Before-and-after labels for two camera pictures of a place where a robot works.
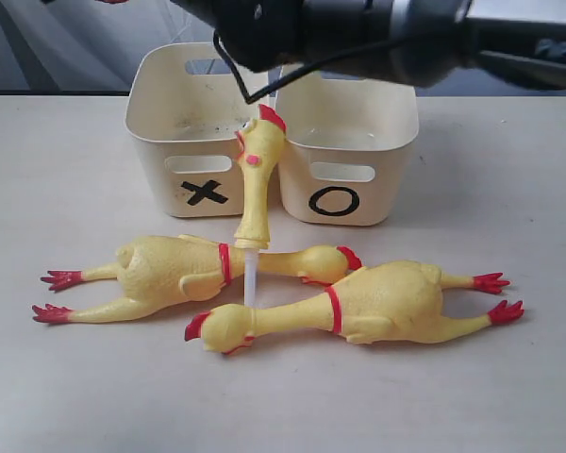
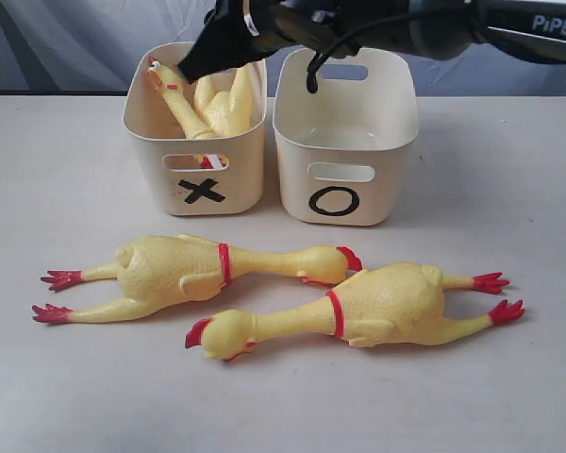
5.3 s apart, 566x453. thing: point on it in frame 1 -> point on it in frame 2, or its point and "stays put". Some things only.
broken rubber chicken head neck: x=259 y=142 -> x=174 y=90
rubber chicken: x=158 y=270 stays put
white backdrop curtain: x=88 y=45 stays put
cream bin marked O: x=348 y=147 stays put
